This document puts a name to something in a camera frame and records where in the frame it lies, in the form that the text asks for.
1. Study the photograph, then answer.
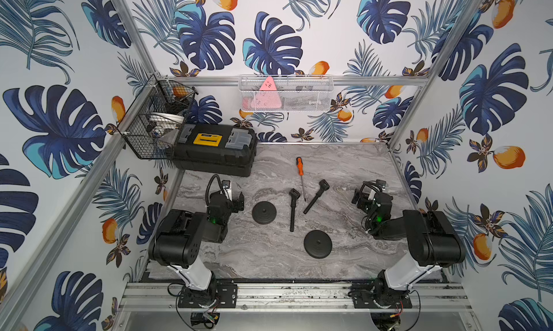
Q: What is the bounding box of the black round base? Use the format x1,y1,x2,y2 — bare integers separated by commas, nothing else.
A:
252,201,277,224
303,230,333,259

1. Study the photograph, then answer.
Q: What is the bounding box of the pink triangle card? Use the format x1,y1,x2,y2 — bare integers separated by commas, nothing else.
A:
250,76,282,110

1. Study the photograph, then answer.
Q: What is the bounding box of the black plastic toolbox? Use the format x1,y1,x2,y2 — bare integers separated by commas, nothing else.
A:
171,124,258,177

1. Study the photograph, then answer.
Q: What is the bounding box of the clear mesh wall tray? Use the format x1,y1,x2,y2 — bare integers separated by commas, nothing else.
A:
238,75,334,112

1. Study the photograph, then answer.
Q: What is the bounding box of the black stand pole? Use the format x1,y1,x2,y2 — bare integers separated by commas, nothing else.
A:
289,188,301,232
303,179,330,214

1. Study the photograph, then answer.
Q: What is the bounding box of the aluminium front rail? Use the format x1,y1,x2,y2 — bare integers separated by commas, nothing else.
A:
119,282,473,312

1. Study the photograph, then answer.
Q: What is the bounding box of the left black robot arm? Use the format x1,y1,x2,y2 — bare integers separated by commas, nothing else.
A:
148,191,244,308

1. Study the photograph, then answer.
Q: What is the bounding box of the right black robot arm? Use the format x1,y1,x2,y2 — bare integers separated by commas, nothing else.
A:
349,180,466,308

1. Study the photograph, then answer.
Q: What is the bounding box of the orange handled screwdriver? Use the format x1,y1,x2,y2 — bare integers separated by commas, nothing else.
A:
296,157,307,201

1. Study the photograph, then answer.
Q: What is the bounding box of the black wire basket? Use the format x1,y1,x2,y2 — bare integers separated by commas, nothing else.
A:
117,75,199,160

